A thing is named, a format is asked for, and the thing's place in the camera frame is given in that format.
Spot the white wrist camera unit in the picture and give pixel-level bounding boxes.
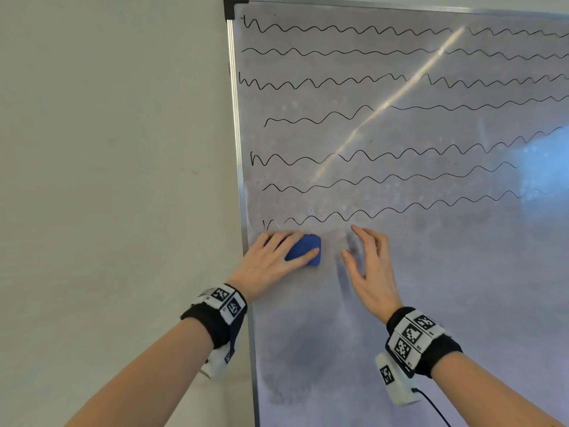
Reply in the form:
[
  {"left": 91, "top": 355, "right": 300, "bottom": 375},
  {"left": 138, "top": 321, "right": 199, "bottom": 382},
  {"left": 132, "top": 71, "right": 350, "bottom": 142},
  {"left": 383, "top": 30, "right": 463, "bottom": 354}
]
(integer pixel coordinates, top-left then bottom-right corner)
[
  {"left": 375, "top": 352, "right": 422, "bottom": 407},
  {"left": 200, "top": 337, "right": 236, "bottom": 381}
]

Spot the white whiteboard with wavy lines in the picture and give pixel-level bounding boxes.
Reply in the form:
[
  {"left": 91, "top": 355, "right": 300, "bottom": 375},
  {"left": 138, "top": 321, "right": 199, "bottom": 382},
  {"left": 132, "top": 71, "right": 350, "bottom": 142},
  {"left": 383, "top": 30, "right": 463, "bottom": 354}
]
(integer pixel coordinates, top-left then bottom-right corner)
[{"left": 222, "top": 0, "right": 569, "bottom": 427}]

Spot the person's right forearm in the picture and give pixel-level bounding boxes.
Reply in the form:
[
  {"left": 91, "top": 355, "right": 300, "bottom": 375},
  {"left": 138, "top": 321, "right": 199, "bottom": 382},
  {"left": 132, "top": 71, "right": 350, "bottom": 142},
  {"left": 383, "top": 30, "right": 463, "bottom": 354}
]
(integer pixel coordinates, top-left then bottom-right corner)
[{"left": 430, "top": 350, "right": 565, "bottom": 427}]

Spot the blue whiteboard eraser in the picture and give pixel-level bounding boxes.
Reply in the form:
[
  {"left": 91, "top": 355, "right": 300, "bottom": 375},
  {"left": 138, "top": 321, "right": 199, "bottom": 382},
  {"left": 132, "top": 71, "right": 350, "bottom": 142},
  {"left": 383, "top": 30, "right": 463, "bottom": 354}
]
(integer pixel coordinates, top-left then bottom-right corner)
[{"left": 284, "top": 234, "right": 322, "bottom": 268}]

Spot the person's left hand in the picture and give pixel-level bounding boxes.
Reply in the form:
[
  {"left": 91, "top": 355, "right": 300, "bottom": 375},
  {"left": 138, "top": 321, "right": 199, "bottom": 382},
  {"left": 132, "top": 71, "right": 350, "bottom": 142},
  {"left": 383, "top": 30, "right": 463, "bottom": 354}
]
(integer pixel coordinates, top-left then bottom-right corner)
[{"left": 226, "top": 231, "right": 321, "bottom": 303}]

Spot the black cable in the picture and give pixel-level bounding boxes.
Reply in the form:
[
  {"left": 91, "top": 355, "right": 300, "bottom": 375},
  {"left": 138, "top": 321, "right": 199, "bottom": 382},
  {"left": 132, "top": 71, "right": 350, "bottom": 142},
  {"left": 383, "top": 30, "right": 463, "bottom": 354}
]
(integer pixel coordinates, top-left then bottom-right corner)
[{"left": 411, "top": 387, "right": 453, "bottom": 427}]

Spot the black wristband with marker tags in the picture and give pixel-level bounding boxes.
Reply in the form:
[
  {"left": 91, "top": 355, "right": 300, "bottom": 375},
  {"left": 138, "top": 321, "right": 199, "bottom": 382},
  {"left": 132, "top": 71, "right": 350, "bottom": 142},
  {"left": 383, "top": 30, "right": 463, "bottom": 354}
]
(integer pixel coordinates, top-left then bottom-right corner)
[
  {"left": 180, "top": 283, "right": 248, "bottom": 350},
  {"left": 385, "top": 306, "right": 463, "bottom": 380}
]

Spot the person's right hand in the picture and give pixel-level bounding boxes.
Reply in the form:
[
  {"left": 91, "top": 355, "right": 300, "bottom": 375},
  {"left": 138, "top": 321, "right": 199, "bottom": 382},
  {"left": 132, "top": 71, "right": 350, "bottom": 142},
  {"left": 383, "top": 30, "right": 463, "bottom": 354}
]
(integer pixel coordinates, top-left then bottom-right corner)
[{"left": 341, "top": 224, "right": 404, "bottom": 325}]

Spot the person's left forearm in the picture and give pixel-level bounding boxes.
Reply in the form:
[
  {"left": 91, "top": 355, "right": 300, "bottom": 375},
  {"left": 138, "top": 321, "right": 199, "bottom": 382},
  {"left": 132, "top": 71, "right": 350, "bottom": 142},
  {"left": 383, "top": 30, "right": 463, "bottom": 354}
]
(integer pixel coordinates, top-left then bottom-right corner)
[{"left": 64, "top": 317, "right": 214, "bottom": 427}]

